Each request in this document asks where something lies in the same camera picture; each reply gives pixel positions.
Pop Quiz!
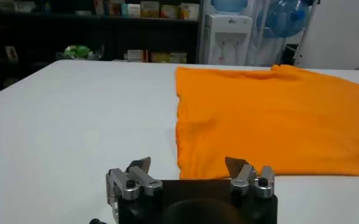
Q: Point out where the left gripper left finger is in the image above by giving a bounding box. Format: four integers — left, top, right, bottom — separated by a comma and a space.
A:
105, 156, 164, 214

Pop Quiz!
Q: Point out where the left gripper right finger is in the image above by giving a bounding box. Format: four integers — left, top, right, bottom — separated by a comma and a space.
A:
224, 156, 276, 200

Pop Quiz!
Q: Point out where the orange t-shirt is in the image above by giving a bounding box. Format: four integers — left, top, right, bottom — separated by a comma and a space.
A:
175, 64, 359, 180

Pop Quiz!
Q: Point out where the white red medicine box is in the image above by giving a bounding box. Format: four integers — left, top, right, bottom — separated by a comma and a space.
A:
124, 49, 150, 63

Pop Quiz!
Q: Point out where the yellow green medicine box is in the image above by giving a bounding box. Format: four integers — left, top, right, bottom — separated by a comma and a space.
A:
150, 51, 171, 63

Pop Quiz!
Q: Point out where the white green medicine box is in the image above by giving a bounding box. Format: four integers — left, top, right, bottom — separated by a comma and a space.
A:
169, 52, 188, 64

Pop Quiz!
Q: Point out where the green plastic bag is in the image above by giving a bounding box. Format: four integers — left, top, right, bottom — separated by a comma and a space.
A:
63, 44, 91, 59

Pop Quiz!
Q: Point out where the white water dispenser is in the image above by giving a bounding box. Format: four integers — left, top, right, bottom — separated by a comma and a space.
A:
202, 13, 254, 66

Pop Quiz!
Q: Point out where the black shelf unit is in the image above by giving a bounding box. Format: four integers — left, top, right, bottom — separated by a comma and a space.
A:
0, 0, 202, 99

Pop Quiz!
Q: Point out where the white jug rack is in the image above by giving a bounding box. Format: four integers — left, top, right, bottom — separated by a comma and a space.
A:
246, 0, 320, 66

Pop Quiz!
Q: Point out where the blue water jug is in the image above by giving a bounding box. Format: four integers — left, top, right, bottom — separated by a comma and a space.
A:
256, 0, 310, 40
210, 0, 249, 13

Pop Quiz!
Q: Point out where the white teal medicine box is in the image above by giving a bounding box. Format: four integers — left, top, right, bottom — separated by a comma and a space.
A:
121, 3, 141, 18

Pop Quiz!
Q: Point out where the orange white medicine box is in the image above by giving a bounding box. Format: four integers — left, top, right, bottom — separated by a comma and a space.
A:
160, 4, 180, 19

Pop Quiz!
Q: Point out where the orange blue medicine box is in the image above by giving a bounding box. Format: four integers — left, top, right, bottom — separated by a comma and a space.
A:
104, 1, 122, 16

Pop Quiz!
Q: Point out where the white yellow medicine box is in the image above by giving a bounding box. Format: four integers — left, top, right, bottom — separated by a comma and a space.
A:
180, 2, 201, 21

